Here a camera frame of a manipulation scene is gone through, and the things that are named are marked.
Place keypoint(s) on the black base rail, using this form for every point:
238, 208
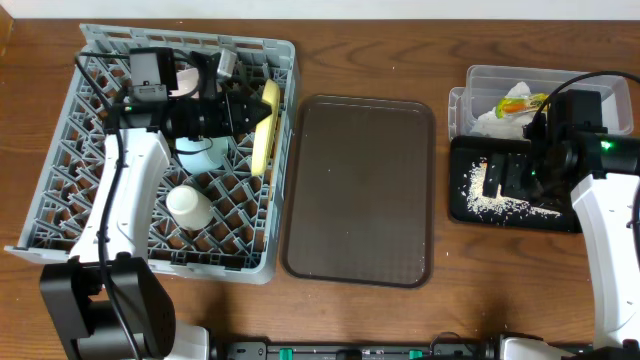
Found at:
446, 345

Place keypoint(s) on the black waste tray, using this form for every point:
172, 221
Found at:
466, 149

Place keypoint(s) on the brown serving tray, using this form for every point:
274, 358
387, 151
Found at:
361, 193

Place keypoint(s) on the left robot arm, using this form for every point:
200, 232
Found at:
104, 301

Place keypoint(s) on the grey dishwasher rack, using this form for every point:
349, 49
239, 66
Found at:
240, 243

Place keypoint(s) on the spilled rice pile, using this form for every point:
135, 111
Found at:
488, 208

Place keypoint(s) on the white napkin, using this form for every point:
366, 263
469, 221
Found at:
509, 127

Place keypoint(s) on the light blue bowl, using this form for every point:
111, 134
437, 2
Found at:
201, 156

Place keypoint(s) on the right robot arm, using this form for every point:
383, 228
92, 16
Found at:
568, 162

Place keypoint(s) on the white cup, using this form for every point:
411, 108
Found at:
190, 209

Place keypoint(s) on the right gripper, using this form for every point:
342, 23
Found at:
511, 186

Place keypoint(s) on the green snack wrapper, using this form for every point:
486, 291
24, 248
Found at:
511, 106

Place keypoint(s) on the clear plastic waste bin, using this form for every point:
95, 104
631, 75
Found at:
486, 85

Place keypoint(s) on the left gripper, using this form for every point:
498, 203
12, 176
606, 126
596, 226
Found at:
229, 115

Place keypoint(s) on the white bowl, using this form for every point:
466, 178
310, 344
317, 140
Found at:
187, 81

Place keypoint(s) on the yellow plate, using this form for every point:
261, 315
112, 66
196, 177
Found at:
265, 145

